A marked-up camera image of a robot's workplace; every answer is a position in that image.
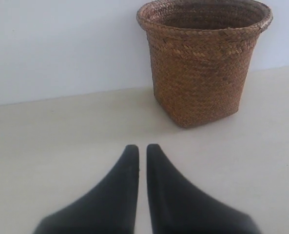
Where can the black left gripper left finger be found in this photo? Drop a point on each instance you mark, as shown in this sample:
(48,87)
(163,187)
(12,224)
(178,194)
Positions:
(109,208)

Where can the brown woven wicker basket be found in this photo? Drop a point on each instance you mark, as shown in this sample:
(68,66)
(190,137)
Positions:
(200,52)

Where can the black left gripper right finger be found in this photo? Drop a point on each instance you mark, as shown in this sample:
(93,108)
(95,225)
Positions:
(179,207)

